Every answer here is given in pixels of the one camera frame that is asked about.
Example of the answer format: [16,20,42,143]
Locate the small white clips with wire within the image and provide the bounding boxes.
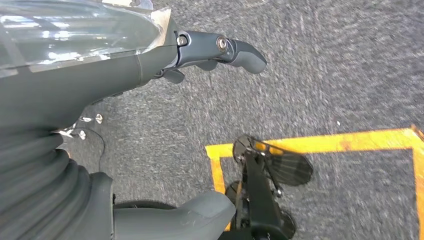
[52,113,107,173]

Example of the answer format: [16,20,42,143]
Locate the yellow floor tape square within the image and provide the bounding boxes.
[205,125,424,233]

